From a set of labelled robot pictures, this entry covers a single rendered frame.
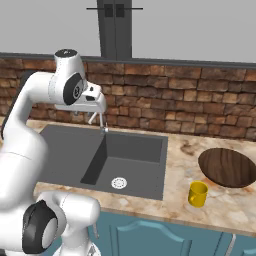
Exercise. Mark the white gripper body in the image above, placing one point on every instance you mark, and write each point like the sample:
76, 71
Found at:
83, 107

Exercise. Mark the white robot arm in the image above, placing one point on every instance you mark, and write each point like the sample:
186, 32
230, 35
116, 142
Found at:
23, 156

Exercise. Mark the dark grey sink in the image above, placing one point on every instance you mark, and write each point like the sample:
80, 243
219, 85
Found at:
133, 156

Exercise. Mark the yellow mug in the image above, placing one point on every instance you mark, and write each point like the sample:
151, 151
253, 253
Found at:
197, 195

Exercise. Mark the blue cabinet door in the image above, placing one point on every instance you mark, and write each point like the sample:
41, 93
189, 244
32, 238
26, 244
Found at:
160, 238
245, 246

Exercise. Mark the silver tap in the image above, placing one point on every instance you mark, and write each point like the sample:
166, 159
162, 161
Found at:
104, 126

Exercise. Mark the oval dark wooden board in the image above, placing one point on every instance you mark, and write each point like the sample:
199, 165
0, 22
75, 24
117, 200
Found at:
226, 166

